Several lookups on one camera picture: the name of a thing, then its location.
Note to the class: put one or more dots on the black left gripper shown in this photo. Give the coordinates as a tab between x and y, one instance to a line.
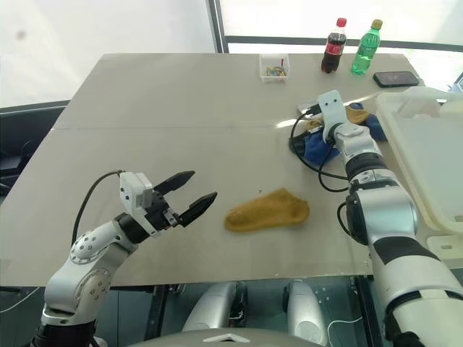
159	213

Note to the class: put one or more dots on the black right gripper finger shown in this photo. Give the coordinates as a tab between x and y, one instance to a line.
297	146

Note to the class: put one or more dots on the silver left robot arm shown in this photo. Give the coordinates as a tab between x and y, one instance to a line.
87	249

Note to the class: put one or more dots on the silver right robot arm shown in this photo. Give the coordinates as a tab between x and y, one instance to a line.
383	209

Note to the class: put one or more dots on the blue sock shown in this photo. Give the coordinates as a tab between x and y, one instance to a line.
320	150
375	126

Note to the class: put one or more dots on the beige sock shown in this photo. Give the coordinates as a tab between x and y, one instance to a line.
314	126

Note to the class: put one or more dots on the mustard yellow sock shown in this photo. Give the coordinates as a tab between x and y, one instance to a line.
267	213
356	115

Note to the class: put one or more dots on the white plastic basket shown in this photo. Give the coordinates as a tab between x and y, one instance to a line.
416	152

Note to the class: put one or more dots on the clear plastic box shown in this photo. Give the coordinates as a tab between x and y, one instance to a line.
273	77

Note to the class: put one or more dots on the colourful small clips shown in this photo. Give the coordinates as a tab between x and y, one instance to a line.
275	71

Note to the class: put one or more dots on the cola bottle red cap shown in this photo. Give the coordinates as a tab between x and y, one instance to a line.
332	47

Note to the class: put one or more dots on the silver left robot thigh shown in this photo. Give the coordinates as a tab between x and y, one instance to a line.
213	303

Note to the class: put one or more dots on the silver robot thigh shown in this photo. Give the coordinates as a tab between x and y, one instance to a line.
213	303
305	307

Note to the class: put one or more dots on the black smartphone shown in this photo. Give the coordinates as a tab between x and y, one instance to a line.
395	79

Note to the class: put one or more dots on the green plastic bottle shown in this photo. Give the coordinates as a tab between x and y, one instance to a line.
366	48

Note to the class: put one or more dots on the grey robot torso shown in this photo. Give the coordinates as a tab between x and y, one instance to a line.
224	339

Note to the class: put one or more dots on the silver right robot thigh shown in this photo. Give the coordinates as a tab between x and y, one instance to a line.
305	307

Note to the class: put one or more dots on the black furniture beside table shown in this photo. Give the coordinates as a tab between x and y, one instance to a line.
25	144

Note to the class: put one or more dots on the white plastic container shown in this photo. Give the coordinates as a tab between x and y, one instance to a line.
446	249

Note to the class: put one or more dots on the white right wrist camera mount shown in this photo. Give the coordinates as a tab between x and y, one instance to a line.
334	112

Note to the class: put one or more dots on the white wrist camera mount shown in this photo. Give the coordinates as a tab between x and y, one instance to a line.
132	195
334	112

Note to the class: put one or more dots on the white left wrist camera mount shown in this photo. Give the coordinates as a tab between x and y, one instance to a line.
132	195

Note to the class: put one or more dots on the grey window frame post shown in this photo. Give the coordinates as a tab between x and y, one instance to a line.
217	25

